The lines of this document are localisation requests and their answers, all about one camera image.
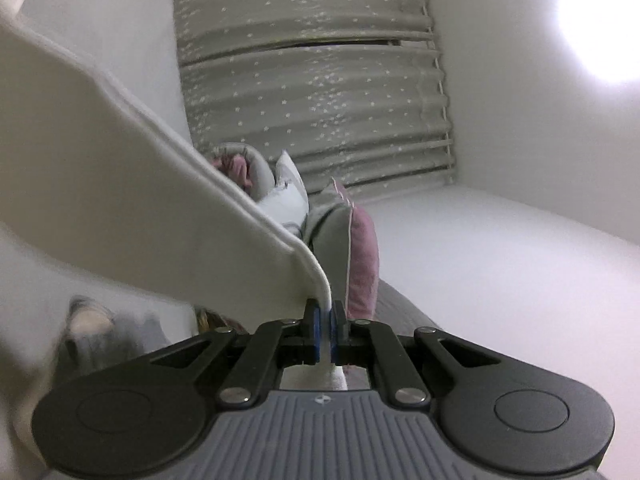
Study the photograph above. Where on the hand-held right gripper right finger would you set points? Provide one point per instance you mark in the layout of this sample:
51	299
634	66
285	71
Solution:
336	335

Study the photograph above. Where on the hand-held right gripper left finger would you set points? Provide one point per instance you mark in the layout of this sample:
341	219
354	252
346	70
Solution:
315	332

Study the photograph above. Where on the white printed t-shirt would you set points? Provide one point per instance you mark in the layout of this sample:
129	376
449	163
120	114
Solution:
125	210

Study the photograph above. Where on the pink grey pillow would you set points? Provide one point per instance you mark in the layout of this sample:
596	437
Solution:
362	260

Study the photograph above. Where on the folded floral quilt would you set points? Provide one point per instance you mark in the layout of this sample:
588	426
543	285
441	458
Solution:
285	205

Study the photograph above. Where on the folded beige garment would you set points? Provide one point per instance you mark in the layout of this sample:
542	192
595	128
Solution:
90	320

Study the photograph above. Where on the ceiling light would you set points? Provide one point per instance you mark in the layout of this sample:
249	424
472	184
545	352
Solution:
610	20

